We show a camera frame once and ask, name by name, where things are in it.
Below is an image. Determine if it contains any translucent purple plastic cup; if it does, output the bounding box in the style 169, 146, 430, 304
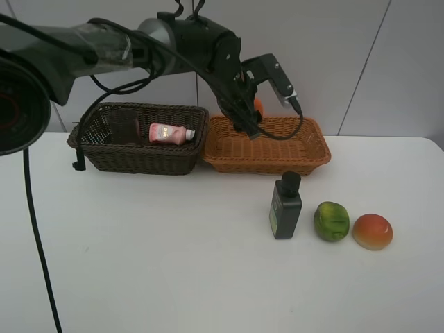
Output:
108, 108, 141, 145

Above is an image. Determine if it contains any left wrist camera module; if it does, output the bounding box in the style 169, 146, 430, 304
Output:
241, 53, 302, 114

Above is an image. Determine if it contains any pink lotion bottle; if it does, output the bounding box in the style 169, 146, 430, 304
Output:
148, 123, 195, 146

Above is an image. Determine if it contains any orange tangerine fruit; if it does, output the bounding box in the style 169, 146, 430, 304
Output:
254, 98, 264, 117

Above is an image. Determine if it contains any black bottle green label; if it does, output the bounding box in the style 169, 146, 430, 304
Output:
269, 171, 302, 239

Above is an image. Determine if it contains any green fruit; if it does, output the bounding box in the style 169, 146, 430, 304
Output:
314, 201, 350, 242

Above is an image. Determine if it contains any dark brown wicker basket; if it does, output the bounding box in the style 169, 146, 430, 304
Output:
67, 102, 210, 176

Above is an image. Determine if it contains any light orange wicker basket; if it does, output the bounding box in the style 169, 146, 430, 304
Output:
202, 116, 331, 176

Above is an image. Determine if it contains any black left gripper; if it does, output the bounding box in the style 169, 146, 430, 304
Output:
216, 78, 261, 140

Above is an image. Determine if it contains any black camera cable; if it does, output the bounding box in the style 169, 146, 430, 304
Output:
0, 0, 305, 333

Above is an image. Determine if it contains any red yellow mango fruit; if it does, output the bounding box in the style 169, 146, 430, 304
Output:
352, 214, 393, 250

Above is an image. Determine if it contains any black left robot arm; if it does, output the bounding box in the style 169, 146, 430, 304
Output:
1, 12, 259, 155

